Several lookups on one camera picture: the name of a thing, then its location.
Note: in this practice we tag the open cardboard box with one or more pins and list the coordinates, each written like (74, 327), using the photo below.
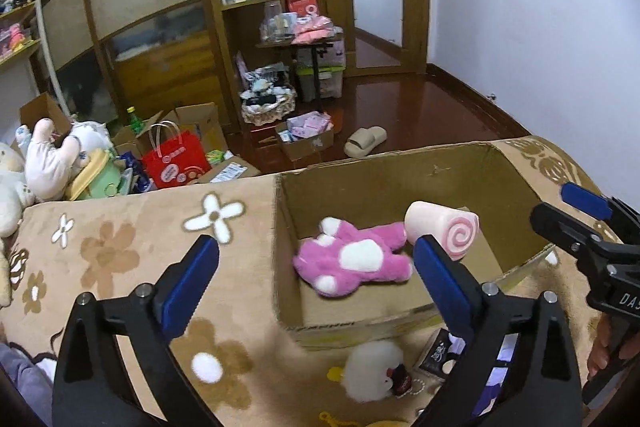
(499, 181)

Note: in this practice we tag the person's right hand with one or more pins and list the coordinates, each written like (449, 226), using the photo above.
(599, 354)

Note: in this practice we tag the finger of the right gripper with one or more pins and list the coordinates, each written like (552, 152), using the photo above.
(610, 210)
(570, 231)

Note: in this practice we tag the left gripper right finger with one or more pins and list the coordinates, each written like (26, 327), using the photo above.
(542, 387)

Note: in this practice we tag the brown cardboard box on floor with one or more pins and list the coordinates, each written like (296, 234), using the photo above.
(200, 119)

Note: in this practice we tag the white display shelf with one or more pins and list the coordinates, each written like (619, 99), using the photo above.
(24, 33)

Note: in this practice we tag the white pink rabbit plush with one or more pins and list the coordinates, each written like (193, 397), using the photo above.
(50, 168)

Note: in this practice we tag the small black side table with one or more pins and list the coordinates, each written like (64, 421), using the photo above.
(316, 47)

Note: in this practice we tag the small box of pink packets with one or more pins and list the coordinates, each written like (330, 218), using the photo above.
(304, 135)

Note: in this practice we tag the green yellow plush toy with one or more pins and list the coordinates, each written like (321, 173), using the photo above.
(100, 178)

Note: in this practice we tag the lace basket with items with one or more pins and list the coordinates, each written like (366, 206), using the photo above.
(267, 95)

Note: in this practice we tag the wooden wardrobe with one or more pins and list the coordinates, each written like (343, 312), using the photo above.
(154, 55)

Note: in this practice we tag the black Face tissue pack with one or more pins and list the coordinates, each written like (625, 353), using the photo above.
(440, 354)

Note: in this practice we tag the white-haired doll plush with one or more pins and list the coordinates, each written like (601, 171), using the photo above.
(497, 376)

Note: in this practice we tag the purple sleeve clothing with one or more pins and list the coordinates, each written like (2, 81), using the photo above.
(30, 381)

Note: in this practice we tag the green bottle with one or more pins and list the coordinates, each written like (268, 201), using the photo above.
(136, 124)

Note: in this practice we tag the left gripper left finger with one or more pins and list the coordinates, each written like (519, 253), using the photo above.
(92, 386)

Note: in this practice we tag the beige slipper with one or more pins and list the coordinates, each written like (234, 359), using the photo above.
(361, 143)

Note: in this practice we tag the pink bear plush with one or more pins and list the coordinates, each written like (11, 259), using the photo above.
(342, 257)

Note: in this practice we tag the clear storage bin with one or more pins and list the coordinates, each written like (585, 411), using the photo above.
(331, 65)

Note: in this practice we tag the large white cat plush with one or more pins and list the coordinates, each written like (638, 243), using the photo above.
(15, 198)

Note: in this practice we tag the white fluffy keychain plush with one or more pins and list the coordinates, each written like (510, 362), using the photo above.
(376, 371)

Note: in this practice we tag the red box on table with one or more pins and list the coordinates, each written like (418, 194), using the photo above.
(302, 8)

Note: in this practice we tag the pink swirl roll plush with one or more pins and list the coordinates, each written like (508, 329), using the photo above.
(454, 229)

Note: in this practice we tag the red paper shopping bag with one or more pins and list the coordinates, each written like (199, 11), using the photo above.
(176, 156)

